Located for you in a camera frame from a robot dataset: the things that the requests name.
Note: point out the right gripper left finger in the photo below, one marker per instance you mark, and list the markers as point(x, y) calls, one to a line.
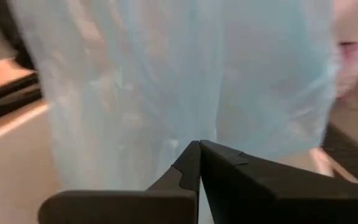
point(120, 208)

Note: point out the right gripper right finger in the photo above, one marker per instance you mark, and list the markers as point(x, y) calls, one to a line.
point(291, 202)

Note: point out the blue trash bag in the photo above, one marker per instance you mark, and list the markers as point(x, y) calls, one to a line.
point(166, 77)

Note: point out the white trash bin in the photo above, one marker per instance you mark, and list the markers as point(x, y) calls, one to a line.
point(8, 99)

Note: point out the black perforated floor mat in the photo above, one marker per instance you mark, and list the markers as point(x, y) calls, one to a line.
point(353, 155)

